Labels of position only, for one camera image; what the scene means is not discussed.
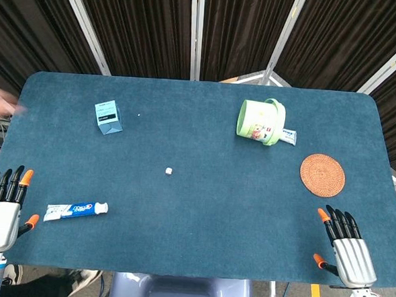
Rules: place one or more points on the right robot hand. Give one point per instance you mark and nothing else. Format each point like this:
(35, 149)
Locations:
(353, 254)

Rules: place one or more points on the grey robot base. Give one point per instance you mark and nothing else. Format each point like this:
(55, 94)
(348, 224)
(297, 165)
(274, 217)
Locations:
(179, 292)

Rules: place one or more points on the small white cube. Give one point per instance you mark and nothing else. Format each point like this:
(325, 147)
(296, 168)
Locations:
(168, 171)

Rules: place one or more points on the white sneaker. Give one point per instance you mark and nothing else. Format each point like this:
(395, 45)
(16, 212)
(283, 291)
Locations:
(13, 275)
(84, 279)

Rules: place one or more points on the large toothpaste tube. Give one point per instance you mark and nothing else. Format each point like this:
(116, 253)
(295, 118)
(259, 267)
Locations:
(76, 210)

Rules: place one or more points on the round woven coaster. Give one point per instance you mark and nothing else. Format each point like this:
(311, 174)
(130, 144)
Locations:
(322, 175)

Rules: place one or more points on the person's hand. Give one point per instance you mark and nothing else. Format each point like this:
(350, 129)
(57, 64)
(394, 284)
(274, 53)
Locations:
(0, 104)

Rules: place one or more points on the small toothpaste tube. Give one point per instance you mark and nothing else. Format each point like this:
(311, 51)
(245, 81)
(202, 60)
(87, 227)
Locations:
(289, 136)

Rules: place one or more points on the light blue carton box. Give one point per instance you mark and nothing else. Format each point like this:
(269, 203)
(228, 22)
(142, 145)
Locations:
(108, 117)

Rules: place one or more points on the green plastic mug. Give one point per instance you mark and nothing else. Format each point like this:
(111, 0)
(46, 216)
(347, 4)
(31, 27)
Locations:
(260, 122)

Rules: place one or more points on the blue table mat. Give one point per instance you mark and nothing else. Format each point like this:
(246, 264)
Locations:
(194, 202)

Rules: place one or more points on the folding screen with curtain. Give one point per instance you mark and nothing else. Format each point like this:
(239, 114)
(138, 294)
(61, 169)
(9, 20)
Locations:
(205, 31)

